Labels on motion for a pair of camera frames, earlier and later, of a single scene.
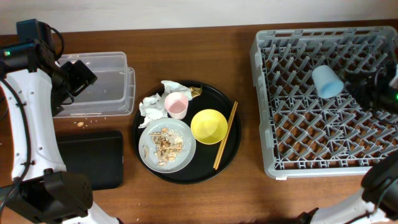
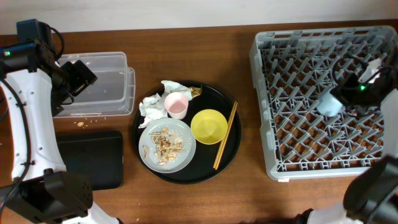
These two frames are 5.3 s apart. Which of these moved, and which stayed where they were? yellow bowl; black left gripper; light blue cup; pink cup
Moved: light blue cup
Stayed: yellow bowl; black left gripper; pink cup
